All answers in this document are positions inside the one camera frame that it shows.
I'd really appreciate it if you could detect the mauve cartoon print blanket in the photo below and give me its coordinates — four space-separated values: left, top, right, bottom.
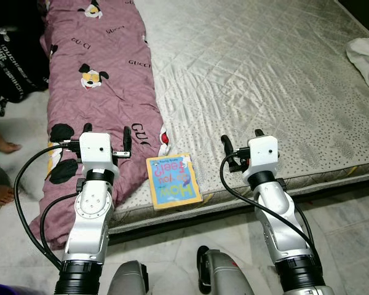
40 0 172 250

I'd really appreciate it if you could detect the blue yellow-bordered children's book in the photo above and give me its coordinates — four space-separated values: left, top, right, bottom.
146 152 204 211

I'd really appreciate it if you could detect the white pillow with green tree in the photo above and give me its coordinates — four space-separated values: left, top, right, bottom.
346 34 369 99

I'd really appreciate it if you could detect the grey quilted mattress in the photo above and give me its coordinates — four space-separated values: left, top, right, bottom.
108 0 369 234

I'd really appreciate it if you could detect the seated person in black shorts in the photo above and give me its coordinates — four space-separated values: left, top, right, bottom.
0 92 22 207

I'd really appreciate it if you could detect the black bag with white print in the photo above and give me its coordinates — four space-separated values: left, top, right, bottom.
0 28 50 117

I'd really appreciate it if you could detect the grey robot left leg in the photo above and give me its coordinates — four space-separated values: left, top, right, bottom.
108 260 149 295

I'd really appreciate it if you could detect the dark tufted headboard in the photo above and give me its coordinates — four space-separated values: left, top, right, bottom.
338 0 369 19

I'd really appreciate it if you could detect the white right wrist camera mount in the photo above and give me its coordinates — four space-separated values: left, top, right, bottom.
246 135 279 176

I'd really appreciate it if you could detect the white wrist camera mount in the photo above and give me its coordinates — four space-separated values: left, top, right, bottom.
79 132 121 179
246 135 279 176

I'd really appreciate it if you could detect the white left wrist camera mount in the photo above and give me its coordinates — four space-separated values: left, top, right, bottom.
79 132 121 179

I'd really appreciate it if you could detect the long black left arm cable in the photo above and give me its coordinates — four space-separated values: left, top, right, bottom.
14 143 81 271

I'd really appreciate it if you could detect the short black left arm cable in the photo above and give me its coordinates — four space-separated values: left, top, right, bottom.
40 194 81 268

